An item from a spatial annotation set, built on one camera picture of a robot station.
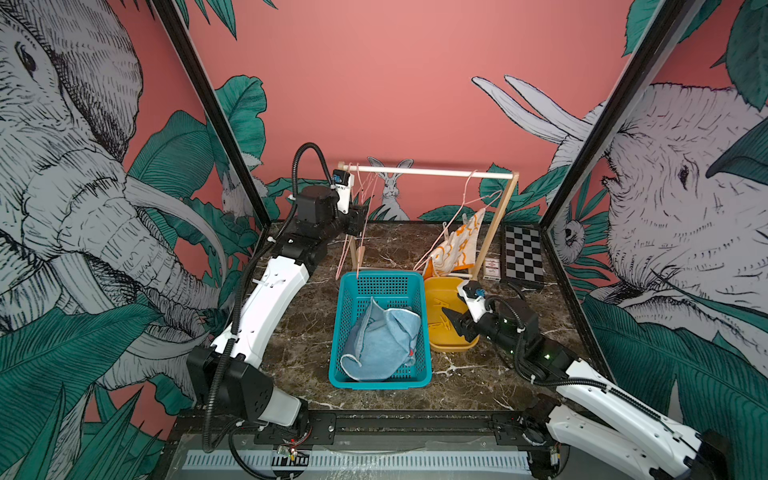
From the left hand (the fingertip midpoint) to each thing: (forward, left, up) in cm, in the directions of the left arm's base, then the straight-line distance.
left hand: (360, 200), depth 74 cm
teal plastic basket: (-6, -12, -35) cm, 38 cm away
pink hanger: (+31, -3, -16) cm, 35 cm away
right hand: (-20, -22, -15) cm, 33 cm away
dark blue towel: (-23, -4, -32) cm, 40 cm away
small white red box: (+2, -44, -36) cm, 57 cm away
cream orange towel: (+2, -30, -24) cm, 39 cm away
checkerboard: (+6, -56, -35) cm, 67 cm away
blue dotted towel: (-29, -13, -33) cm, 46 cm away
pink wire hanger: (+37, +3, -31) cm, 48 cm away
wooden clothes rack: (-2, -37, -9) cm, 38 cm away
